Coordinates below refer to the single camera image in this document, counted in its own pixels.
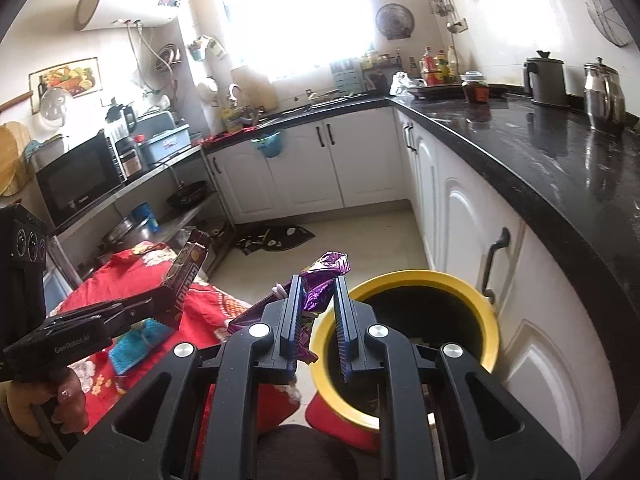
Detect window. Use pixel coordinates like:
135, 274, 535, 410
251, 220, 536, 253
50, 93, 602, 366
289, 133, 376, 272
212, 0, 381, 81

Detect blue container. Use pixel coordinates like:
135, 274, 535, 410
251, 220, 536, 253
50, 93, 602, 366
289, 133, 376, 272
131, 202, 161, 233

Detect black frying pan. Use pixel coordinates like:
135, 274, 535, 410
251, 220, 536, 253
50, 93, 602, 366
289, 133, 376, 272
166, 180, 208, 211

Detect red plastic object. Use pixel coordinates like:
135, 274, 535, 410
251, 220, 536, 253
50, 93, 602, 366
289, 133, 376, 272
305, 395, 378, 453

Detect fruit wall poster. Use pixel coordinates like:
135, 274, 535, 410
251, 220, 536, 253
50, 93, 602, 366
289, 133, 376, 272
29, 57, 98, 113

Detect white plastic bag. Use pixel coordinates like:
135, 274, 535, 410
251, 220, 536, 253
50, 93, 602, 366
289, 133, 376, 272
390, 71, 426, 97

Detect grey kettle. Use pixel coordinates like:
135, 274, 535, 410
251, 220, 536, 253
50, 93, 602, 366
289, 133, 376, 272
522, 50, 571, 108

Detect glass jar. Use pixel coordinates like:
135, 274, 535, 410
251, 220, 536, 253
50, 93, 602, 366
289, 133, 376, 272
460, 72, 491, 106

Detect blue hanging basket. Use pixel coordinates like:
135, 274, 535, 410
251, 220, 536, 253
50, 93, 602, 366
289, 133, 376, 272
250, 130, 286, 158

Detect white water heater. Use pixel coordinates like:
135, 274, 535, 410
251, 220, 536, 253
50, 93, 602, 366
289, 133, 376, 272
74, 0, 181, 33

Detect blue-grey dish box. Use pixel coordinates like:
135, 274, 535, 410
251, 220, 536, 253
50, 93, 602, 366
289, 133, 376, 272
139, 124, 193, 168

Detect brown snack wrapper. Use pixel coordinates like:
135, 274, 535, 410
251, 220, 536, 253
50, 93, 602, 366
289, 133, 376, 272
160, 227, 213, 331

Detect round wooden cutting board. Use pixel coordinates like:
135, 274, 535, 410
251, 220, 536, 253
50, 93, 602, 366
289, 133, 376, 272
0, 122, 33, 198

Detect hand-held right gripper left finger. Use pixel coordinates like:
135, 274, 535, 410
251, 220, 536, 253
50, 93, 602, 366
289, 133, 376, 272
55, 274, 307, 480

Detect black microwave oven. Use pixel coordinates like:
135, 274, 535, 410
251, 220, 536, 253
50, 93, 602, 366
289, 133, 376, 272
35, 129, 128, 228

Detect black floor mat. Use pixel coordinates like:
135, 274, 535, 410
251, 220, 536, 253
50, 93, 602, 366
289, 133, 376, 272
236, 225, 316, 256

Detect glass pot lid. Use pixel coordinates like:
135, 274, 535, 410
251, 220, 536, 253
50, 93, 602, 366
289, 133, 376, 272
39, 86, 71, 133

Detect wire strainer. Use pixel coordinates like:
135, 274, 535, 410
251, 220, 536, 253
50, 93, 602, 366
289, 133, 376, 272
585, 0, 633, 48

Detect beige cutting board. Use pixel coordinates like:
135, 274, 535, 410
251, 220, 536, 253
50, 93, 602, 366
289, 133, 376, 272
232, 65, 278, 113

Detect blue towel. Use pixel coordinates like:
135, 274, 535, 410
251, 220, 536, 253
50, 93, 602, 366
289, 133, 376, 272
109, 320, 171, 376

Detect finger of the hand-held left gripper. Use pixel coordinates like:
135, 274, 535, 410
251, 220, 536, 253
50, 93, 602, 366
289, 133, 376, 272
107, 310, 163, 341
47, 296, 157, 328

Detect teal knife block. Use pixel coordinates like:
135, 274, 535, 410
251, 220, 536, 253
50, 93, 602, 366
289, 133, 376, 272
330, 57, 362, 93

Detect yellow-rimmed black bin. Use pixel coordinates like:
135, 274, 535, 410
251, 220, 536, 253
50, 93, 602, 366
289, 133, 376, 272
309, 270, 501, 433

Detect jar appliance with label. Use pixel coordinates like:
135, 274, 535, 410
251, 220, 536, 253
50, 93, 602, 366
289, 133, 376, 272
115, 135, 143, 181

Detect metal kitchen shelf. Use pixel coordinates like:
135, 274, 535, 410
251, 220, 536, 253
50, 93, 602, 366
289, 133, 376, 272
45, 142, 236, 286

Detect red floral tablecloth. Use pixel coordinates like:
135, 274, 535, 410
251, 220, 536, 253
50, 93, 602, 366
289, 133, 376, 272
47, 240, 301, 480

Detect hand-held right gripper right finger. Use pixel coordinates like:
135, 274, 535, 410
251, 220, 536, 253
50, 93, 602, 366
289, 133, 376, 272
332, 275, 583, 480

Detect metal basin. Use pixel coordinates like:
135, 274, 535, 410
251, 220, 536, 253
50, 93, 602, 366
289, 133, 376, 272
102, 215, 153, 256

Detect person's left hand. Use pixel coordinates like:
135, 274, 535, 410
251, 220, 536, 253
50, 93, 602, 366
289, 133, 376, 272
7, 374, 88, 436

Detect small wall fan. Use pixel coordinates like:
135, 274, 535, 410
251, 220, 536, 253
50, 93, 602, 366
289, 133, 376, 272
375, 2, 416, 41

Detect purple snack wrapper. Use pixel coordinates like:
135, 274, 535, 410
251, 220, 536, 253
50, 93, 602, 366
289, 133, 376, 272
227, 251, 351, 366

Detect white kitchen cabinets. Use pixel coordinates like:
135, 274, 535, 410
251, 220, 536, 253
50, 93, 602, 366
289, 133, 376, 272
205, 105, 626, 480

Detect steel kettle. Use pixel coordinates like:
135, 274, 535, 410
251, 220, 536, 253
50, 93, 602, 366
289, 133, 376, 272
582, 57, 626, 136

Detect black kitchen countertop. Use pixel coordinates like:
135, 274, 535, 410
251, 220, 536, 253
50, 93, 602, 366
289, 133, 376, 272
200, 85, 640, 361

